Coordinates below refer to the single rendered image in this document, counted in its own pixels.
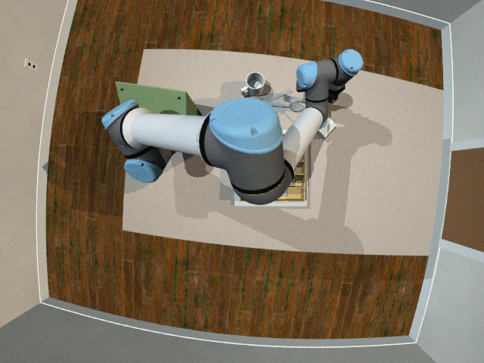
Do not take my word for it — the grey mug with white rim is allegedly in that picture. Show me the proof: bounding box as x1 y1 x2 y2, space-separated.
240 72 265 97

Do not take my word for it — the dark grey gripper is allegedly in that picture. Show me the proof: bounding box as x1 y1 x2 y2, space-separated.
328 85 346 103

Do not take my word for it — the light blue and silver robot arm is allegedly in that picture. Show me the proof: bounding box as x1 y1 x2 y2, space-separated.
102 49 363 205

